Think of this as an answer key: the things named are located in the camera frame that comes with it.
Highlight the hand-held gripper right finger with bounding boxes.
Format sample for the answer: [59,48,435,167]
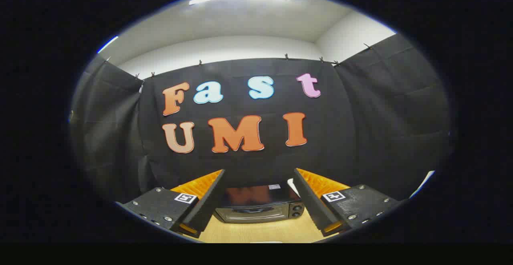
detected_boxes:
[293,168,401,237]

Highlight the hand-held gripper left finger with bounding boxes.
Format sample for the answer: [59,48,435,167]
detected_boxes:
[116,169,226,239]

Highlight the black toaster oven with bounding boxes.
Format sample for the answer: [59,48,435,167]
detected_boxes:
[213,183,306,224]

